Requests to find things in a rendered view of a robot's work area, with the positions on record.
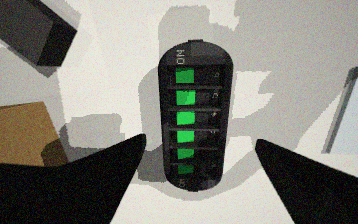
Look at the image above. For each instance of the dark grey controller unit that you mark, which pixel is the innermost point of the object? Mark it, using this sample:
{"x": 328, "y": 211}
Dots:
{"x": 195, "y": 81}

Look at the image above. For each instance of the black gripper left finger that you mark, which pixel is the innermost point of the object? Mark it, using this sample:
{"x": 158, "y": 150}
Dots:
{"x": 85, "y": 191}

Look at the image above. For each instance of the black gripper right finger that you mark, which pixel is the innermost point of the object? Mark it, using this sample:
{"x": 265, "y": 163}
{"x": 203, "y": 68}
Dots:
{"x": 311, "y": 192}

